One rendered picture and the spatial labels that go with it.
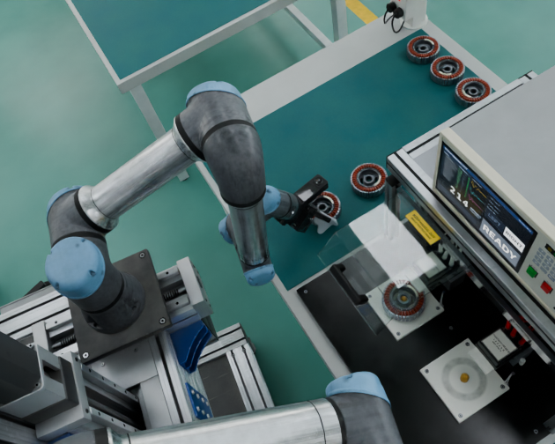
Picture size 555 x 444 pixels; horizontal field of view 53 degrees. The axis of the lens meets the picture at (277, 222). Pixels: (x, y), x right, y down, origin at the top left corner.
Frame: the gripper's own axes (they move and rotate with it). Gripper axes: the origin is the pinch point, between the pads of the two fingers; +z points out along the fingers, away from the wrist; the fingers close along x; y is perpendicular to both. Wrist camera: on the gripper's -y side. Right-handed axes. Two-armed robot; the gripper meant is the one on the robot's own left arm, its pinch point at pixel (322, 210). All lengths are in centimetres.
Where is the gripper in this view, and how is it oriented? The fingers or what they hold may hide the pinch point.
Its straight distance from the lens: 168.9
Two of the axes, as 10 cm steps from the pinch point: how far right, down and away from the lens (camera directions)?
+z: 4.9, 1.1, 8.6
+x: 6.8, 5.7, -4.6
